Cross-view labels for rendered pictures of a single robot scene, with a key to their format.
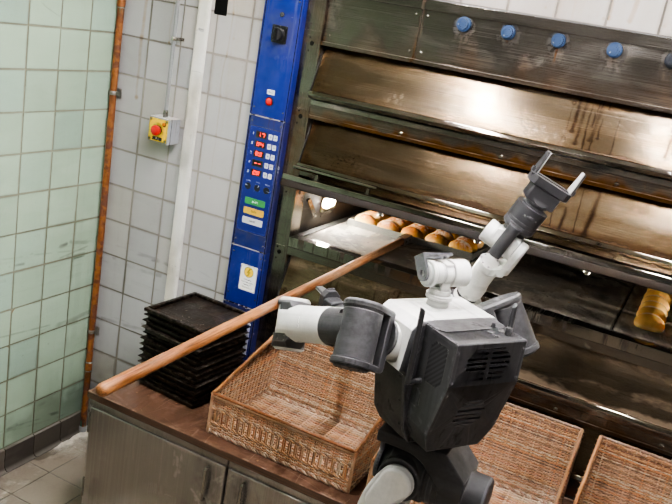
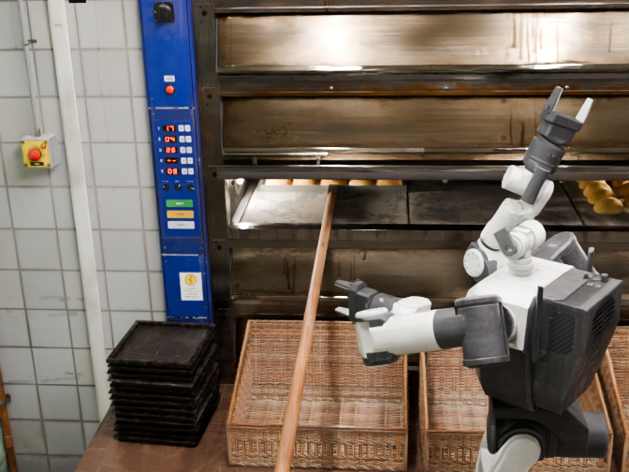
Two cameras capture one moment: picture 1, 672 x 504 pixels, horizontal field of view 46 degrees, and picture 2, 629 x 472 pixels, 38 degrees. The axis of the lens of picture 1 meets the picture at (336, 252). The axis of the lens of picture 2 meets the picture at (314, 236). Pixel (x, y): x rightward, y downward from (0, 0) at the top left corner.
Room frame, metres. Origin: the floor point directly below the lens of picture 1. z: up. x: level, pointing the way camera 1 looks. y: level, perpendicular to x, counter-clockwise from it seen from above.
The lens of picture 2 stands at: (0.09, 0.81, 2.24)
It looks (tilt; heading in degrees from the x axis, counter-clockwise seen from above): 21 degrees down; 342
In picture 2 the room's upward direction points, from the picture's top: 1 degrees counter-clockwise
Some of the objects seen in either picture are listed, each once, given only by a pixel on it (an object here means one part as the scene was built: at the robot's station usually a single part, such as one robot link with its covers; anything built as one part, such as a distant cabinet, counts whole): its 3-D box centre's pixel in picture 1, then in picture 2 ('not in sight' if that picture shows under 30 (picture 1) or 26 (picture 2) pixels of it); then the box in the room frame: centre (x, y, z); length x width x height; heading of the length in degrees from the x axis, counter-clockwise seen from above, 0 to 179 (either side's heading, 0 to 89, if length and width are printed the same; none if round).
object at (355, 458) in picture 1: (314, 399); (322, 390); (2.53, -0.02, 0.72); 0.56 x 0.49 x 0.28; 66
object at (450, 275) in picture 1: (444, 277); (522, 243); (1.79, -0.26, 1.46); 0.10 x 0.07 x 0.09; 122
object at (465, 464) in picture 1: (434, 468); (546, 423); (1.74, -0.33, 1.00); 0.28 x 0.13 x 0.18; 67
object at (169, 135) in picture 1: (163, 129); (39, 151); (3.11, 0.75, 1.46); 0.10 x 0.07 x 0.10; 67
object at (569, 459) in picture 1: (476, 463); (508, 394); (2.29, -0.56, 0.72); 0.56 x 0.49 x 0.28; 67
